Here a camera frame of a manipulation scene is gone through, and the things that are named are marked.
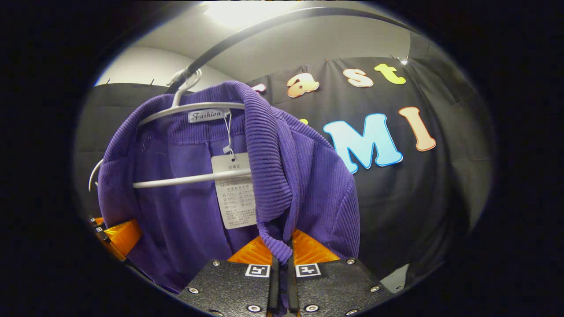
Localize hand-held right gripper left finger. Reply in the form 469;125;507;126
176;236;281;317

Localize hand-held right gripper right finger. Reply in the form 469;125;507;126
287;229;393;317

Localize purple corduroy jacket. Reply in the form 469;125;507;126
97;81;361;317

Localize white plastic clothes hanger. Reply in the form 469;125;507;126
88;68;252;192

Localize black metal clothes rack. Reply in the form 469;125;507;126
165;7;419;94

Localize white paper hang tag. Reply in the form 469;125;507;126
211;153;257;230

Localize black backdrop cloth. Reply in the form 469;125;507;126
73;33;494;282

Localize ceiling light panel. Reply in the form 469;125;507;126
203;1;309;27

